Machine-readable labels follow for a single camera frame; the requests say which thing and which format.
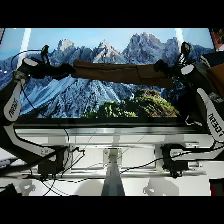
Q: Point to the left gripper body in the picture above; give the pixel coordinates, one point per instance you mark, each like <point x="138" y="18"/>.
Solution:
<point x="63" y="71"/>

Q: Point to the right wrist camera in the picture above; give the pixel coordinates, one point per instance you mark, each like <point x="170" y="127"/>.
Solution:
<point x="185" y="51"/>

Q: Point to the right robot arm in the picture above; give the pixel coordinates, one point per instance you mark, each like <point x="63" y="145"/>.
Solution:
<point x="213" y="116"/>

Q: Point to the black garment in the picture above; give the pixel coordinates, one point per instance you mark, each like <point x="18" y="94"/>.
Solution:
<point x="213" y="58"/>

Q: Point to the orange-brown garment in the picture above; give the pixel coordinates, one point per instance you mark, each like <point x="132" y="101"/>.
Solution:
<point x="217" y="80"/>

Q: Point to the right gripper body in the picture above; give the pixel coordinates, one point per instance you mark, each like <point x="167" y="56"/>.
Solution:
<point x="163" y="66"/>

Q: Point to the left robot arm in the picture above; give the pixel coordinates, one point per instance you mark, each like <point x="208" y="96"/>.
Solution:
<point x="13" y="106"/>

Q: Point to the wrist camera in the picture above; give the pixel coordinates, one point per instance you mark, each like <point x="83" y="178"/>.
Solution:
<point x="45" y="55"/>
<point x="185" y="51"/>

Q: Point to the brown trousers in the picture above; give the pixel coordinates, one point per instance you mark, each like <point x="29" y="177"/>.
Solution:
<point x="120" y="73"/>

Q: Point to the silver frame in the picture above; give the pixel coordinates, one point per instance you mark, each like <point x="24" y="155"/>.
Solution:
<point x="113" y="156"/>

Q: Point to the person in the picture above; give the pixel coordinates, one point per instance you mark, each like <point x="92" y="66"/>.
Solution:
<point x="219" y="36"/>

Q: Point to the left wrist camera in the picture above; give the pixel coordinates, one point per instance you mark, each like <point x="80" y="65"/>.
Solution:
<point x="45" y="55"/>

